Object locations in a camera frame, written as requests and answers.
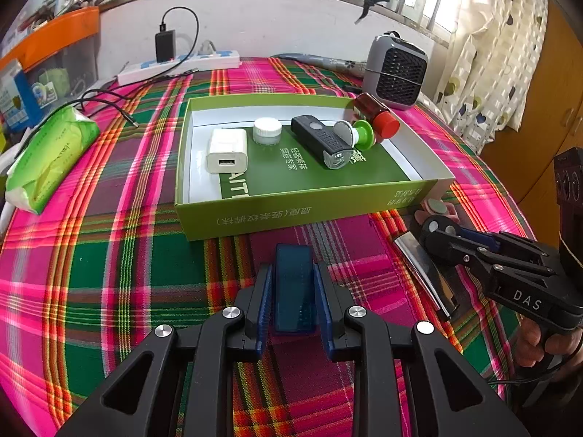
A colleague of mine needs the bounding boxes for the green and grey suction knob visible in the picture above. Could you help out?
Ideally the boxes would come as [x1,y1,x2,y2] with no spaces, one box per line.
[334,119,375,150]

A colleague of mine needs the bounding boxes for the black charger adapter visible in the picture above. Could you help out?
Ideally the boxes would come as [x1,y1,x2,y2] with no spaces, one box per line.
[155,31,177,63]

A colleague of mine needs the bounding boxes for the heap of assorted trinkets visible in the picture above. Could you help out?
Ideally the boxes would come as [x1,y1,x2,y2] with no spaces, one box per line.
[13,0,119,23]

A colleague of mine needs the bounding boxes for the black charging cable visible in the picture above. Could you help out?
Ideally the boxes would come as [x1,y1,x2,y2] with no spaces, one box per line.
[68,7,200,129]

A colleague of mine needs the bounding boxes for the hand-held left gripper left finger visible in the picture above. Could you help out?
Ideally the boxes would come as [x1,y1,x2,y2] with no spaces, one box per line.
[55,263,274,437]

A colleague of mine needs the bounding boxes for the black bike light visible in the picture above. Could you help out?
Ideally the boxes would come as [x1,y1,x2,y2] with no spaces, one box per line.
[290,116,352,169]

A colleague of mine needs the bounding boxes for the blue carton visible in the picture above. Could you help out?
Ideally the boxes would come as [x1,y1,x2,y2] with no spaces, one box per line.
[0,59,44,130]

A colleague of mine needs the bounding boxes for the grey floral cloth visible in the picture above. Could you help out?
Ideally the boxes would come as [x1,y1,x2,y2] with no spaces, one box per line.
[269,53,367,76]

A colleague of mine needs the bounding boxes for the blue translucent plastic case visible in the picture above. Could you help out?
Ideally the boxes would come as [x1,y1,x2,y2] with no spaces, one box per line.
[272,243,316,334]

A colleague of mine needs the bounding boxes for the small white jar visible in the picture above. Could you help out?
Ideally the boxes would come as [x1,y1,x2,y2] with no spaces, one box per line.
[253,117,282,147]

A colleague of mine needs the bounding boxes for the black window handle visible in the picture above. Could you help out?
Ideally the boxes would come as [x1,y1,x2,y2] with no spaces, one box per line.
[355,0,390,23]

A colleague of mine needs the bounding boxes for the grey fan heater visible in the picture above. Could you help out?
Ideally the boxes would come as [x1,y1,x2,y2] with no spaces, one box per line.
[362,32,430,111]

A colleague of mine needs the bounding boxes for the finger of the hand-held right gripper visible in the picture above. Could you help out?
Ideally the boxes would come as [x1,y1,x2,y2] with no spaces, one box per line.
[455,227,550,260]
[449,242,559,283]

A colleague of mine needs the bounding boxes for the clear storage box orange lid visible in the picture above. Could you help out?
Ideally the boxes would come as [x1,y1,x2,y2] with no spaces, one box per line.
[0,7,101,87]

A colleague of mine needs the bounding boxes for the white power strip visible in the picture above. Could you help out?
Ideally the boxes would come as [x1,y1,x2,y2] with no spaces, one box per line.
[117,50,240,86]

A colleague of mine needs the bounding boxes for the brown bottle red cap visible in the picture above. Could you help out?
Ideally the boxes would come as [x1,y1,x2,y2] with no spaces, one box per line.
[354,92,400,139]

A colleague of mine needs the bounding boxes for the person's right hand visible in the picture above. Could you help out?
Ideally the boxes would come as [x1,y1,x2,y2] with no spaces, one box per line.
[514,316,583,379]

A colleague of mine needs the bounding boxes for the pink trinket with grey disc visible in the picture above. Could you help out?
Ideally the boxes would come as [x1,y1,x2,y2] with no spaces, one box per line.
[414,198,460,224]

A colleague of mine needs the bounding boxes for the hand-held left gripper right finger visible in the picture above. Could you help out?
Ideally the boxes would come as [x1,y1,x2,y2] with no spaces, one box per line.
[313,261,531,437]

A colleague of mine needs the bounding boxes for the white dotted curtain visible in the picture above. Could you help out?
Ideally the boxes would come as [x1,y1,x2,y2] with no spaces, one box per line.
[433,0,549,151]

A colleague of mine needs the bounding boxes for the white USB charger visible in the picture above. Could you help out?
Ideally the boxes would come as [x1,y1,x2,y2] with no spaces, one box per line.
[206,127,249,174]

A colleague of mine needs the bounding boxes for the wooden cabinet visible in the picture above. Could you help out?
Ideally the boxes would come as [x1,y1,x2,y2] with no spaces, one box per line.
[483,0,583,205]

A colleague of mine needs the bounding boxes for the green cardboard box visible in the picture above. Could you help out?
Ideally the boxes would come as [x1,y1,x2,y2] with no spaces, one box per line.
[174,95,456,241]

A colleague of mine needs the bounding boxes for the green tissue pack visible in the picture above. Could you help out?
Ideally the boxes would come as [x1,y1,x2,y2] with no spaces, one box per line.
[4,105,101,216]

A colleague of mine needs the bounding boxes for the pink green plaid blanket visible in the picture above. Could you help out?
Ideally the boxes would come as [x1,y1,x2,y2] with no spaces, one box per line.
[0,57,543,437]

